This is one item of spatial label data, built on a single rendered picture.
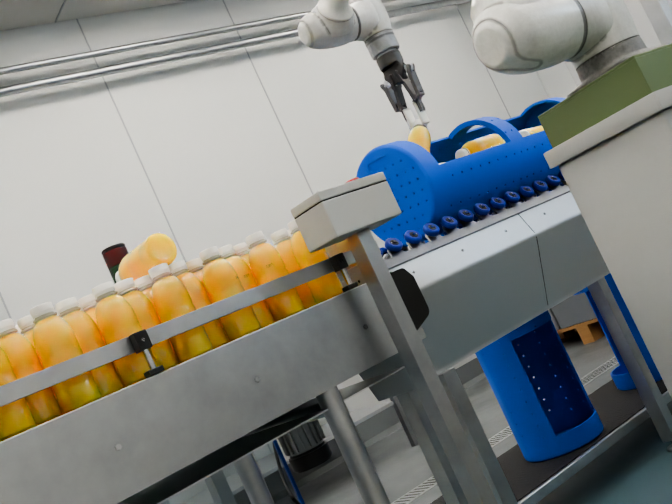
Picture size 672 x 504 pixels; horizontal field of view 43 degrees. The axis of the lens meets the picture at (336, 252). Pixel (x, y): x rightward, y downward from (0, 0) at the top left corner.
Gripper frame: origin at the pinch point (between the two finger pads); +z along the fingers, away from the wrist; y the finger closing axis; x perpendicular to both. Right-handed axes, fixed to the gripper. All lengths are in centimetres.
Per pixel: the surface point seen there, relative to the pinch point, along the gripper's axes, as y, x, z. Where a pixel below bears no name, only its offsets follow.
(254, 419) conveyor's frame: -22, 106, 56
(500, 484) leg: -8, 41, 97
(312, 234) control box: -27, 79, 27
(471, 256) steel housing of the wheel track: -12.9, 19.8, 43.9
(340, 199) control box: -33, 74, 23
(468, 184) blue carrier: -12.6, 7.7, 25.7
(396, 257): -10, 43, 37
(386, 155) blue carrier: -3.7, 22.8, 9.7
